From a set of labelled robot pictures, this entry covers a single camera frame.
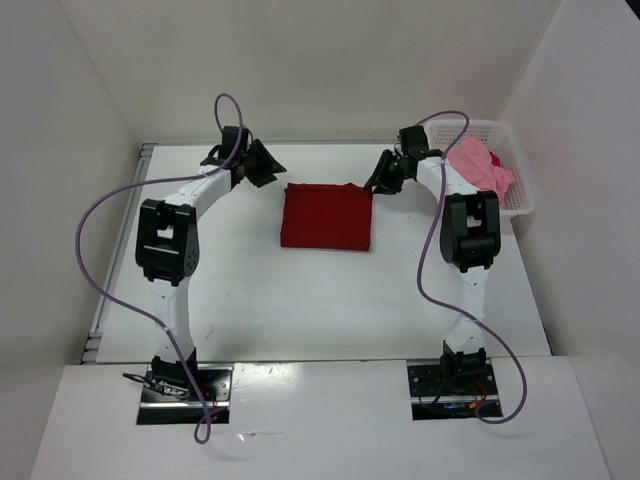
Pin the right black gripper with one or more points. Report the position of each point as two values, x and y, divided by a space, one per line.
383 163

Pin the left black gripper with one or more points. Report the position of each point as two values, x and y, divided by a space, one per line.
268 161

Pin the dark red t shirt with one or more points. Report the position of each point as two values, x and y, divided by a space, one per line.
325 216

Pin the pink t shirt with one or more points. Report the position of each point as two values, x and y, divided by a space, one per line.
477 165

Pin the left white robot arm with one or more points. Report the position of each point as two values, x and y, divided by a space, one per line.
168 252

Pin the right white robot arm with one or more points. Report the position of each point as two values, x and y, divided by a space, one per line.
469 241

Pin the white plastic basket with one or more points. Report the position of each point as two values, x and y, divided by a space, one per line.
500 140

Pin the crimson t shirt in basket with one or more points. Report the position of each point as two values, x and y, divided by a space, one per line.
496 160

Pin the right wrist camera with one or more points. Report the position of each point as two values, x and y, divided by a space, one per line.
413 142

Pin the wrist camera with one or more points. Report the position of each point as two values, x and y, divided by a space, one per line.
234 142
413 142

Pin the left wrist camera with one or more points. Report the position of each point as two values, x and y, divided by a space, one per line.
234 142

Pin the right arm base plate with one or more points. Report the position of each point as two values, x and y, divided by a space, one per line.
432 399

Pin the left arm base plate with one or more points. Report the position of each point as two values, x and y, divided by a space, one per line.
161 403

